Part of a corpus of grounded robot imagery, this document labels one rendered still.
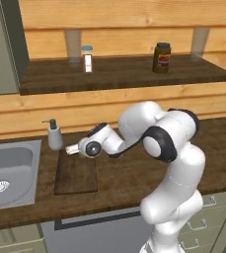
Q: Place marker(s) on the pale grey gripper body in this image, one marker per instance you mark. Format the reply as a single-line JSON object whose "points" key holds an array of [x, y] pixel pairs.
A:
{"points": [[72, 150]]}

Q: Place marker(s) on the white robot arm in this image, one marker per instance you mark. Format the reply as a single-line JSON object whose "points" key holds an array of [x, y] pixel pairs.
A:
{"points": [[180, 171]]}

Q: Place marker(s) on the dark wooden cutting board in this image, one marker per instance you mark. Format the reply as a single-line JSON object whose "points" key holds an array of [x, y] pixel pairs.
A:
{"points": [[75, 174]]}

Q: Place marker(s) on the grey soap dispenser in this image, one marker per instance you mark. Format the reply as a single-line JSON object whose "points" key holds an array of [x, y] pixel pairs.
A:
{"points": [[55, 136]]}

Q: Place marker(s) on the grey steel sink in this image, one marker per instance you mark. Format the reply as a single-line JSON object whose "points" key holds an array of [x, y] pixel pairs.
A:
{"points": [[14, 164]]}

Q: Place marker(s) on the clear jar with white label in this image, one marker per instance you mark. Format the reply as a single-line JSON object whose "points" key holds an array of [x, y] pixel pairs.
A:
{"points": [[88, 61]]}

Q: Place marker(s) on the grey dishwasher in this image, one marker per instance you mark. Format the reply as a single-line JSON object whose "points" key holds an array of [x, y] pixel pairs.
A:
{"points": [[101, 237]]}

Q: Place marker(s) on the olive green base cupboard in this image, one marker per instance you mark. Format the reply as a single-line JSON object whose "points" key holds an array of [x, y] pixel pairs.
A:
{"points": [[14, 239]]}

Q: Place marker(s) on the dark jar with red label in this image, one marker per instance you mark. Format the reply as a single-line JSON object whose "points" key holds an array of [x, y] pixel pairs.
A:
{"points": [[161, 59]]}

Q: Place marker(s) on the olive green drawer front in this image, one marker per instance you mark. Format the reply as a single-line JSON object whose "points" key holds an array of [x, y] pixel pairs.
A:
{"points": [[216, 219], [206, 240], [224, 199]]}

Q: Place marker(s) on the dark wooden wall shelf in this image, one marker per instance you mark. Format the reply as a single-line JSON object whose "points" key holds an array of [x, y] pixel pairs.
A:
{"points": [[124, 75]]}

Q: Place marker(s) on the grey shelf bracket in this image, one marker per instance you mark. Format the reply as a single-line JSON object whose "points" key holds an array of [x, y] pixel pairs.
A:
{"points": [[200, 41], [73, 42]]}

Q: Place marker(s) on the olive green wall cupboard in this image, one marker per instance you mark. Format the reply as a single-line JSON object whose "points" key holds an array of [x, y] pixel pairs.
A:
{"points": [[1, 46]]}

